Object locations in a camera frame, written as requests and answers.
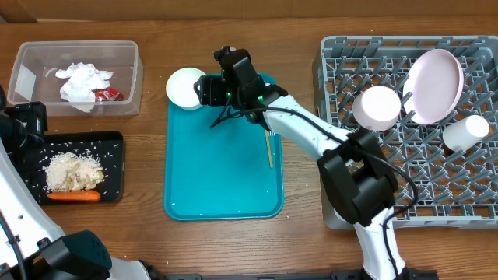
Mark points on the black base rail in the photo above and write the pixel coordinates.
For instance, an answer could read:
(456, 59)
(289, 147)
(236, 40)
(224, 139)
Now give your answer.
(334, 275)

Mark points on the red snack wrapper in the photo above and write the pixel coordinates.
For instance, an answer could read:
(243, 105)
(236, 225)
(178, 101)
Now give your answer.
(108, 94)

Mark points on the white bowl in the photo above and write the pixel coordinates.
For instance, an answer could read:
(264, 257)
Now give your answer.
(180, 88)

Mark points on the grey dishwasher rack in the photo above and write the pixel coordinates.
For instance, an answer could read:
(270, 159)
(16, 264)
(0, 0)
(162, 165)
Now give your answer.
(455, 189)

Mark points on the wooden chopstick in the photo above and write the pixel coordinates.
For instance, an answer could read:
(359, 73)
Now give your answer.
(269, 148)

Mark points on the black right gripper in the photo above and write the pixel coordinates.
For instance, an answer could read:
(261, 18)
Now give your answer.
(208, 86)

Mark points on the pink small bowl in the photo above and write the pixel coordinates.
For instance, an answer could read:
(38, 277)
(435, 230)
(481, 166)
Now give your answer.
(377, 108)

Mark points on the orange carrot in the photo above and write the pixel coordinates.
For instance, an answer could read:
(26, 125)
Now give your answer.
(78, 196)

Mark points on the white napkin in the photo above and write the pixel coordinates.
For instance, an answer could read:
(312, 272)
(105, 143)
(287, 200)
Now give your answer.
(81, 82)

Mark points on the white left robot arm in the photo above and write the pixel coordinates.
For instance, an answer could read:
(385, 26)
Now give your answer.
(32, 245)

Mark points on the clear plastic bin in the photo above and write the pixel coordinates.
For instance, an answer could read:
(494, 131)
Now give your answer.
(34, 77)

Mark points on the white paper cup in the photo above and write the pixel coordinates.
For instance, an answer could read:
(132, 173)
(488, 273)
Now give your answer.
(465, 133)

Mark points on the rice and peanut pile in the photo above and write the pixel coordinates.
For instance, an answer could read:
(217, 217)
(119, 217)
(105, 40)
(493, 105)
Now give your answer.
(67, 172)

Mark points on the teal serving tray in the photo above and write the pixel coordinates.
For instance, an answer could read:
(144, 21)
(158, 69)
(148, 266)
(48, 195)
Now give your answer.
(222, 172)

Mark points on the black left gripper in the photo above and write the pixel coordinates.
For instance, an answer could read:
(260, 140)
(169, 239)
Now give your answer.
(33, 115)

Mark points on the black waste tray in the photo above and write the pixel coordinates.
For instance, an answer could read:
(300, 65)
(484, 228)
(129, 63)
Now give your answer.
(106, 147)

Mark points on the pink round plate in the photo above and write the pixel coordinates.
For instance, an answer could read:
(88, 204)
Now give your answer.
(433, 87)

